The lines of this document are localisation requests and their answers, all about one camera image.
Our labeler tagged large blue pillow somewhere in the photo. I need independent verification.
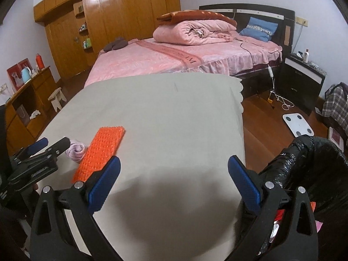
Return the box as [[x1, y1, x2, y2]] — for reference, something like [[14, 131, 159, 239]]
[[239, 17, 278, 42]]

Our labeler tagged pink sock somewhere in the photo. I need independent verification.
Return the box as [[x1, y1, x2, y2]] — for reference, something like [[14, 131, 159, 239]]
[[65, 139, 87, 164]]

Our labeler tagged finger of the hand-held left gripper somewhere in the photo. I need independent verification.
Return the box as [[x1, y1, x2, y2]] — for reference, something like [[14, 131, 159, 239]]
[[11, 138, 70, 173], [11, 138, 49, 162]]

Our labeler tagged beige scalloped tablecloth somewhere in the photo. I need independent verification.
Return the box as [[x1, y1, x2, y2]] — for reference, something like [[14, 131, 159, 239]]
[[24, 72, 246, 261]]

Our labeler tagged wooden sideboard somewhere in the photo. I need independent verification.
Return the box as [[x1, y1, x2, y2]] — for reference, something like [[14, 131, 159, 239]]
[[5, 67, 59, 155]]

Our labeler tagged white stool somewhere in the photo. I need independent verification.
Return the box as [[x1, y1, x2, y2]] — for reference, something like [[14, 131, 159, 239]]
[[48, 87, 66, 112]]

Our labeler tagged dark clothing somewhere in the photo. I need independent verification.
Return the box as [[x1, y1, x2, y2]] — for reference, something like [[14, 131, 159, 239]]
[[103, 37, 128, 52]]

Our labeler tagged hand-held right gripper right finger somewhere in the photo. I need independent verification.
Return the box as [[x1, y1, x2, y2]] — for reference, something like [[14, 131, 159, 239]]
[[226, 155, 319, 261]]

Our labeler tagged brown folded blanket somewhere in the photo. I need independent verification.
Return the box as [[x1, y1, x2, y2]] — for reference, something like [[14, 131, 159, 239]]
[[157, 9, 238, 25]]

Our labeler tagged wooden wardrobe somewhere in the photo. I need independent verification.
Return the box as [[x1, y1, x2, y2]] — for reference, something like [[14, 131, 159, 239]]
[[33, 0, 181, 80]]

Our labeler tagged orange spiked pad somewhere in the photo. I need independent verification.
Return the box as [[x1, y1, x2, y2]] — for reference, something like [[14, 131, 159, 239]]
[[71, 126, 126, 185]]

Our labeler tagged white framed picture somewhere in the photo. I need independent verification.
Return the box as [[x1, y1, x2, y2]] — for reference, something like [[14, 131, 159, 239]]
[[328, 127, 343, 149]]

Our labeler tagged plaid clothing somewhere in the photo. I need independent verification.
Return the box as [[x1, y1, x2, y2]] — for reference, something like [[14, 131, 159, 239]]
[[322, 83, 348, 127]]

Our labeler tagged bed with pink sheet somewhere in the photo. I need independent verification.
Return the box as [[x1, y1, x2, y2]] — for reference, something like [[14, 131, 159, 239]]
[[84, 3, 295, 98]]

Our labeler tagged white bathroom scale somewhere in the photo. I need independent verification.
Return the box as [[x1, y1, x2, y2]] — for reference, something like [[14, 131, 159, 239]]
[[283, 113, 314, 137]]

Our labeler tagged black nightstand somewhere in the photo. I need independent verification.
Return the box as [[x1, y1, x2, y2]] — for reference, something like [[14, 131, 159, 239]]
[[279, 53, 326, 115]]

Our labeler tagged folded pink quilt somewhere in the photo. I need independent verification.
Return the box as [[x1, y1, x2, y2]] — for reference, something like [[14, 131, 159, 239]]
[[153, 19, 238, 45]]

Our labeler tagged black trash bin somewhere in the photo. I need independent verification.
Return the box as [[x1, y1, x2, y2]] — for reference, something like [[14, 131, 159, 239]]
[[256, 135, 348, 261]]

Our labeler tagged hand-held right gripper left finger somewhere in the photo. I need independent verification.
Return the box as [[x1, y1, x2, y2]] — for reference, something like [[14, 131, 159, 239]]
[[29, 156, 121, 261]]

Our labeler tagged red photo frame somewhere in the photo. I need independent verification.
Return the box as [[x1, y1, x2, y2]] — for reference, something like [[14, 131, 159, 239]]
[[7, 58, 30, 91]]

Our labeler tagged person's left forearm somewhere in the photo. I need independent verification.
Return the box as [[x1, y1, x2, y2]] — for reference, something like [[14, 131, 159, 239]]
[[0, 193, 36, 261]]

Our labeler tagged white cable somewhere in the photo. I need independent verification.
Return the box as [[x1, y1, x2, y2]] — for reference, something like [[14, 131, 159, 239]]
[[272, 94, 294, 110]]

